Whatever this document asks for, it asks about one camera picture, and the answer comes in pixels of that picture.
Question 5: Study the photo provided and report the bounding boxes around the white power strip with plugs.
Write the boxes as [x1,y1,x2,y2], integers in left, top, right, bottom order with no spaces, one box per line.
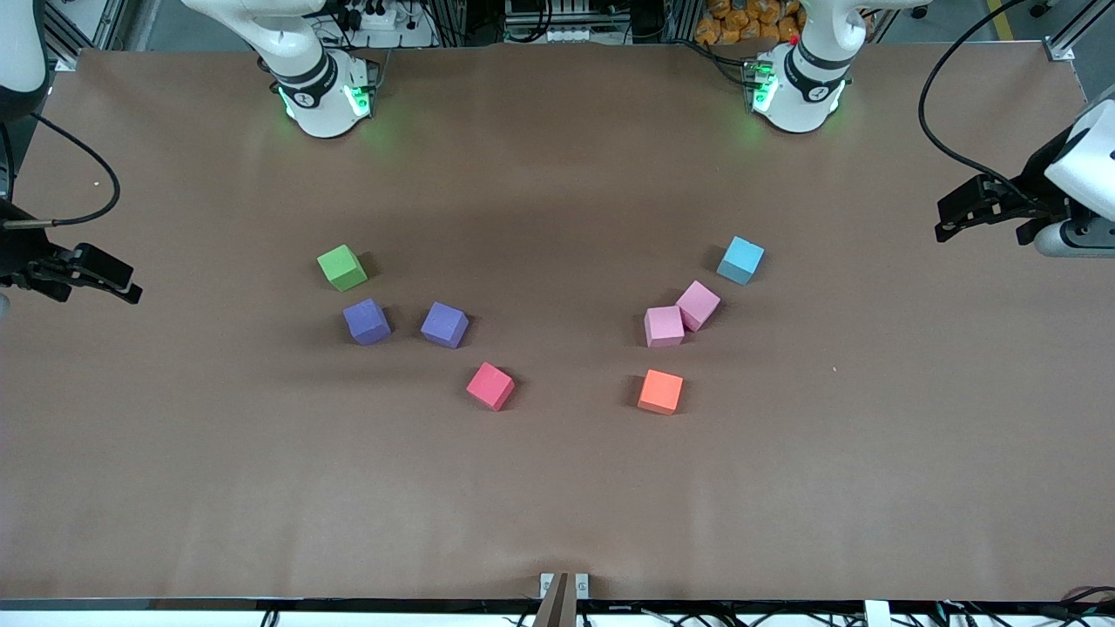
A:
[314,0,436,50]

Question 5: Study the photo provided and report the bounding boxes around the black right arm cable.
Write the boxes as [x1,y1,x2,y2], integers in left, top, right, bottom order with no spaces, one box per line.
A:
[0,111,121,231]

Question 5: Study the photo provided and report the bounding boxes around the orange foam cube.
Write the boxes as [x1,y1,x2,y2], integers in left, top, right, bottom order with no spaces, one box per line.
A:
[637,369,685,416]

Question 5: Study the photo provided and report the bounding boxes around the purple foam cube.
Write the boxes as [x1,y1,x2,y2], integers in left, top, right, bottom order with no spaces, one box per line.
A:
[420,301,470,350]
[342,298,393,347]

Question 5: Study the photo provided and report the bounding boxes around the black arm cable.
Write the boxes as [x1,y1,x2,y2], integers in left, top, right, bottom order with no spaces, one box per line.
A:
[917,0,1046,210]
[0,111,121,231]

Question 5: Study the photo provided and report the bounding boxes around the green foam cube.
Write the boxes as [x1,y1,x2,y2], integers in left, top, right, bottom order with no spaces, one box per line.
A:
[316,244,369,293]

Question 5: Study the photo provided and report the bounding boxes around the crimson foam cube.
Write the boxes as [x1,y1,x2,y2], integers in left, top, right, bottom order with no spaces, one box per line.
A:
[465,361,517,412]

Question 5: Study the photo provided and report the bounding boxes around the black cable bundle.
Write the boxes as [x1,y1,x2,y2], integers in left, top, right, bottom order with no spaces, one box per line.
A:
[932,585,1115,627]

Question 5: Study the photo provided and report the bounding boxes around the white metal bracket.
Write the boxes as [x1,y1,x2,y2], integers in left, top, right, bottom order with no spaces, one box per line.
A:
[538,571,591,602]

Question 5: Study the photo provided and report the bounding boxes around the light blue foam cube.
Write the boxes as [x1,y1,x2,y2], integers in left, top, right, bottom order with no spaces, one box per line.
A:
[716,235,766,286]

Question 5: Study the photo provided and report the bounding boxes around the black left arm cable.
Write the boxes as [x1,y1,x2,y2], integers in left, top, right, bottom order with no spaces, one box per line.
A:
[917,0,1046,210]

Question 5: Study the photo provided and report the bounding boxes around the pink foam cube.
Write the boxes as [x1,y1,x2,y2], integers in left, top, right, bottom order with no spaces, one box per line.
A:
[644,305,686,348]
[675,280,722,333]

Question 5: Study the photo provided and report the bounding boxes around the paper table cover sheet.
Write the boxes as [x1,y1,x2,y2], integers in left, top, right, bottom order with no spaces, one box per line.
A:
[0,42,1115,603]

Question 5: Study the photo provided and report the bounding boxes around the aluminium frame profile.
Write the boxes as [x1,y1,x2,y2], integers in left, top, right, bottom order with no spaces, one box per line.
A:
[1045,0,1115,62]
[44,0,132,72]

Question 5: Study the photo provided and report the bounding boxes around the orange lumpy objects pile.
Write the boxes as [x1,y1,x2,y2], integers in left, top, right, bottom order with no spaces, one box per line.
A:
[694,0,804,46]

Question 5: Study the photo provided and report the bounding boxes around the aluminium frame post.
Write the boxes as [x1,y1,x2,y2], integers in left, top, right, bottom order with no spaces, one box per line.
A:
[659,0,700,43]
[438,0,489,46]

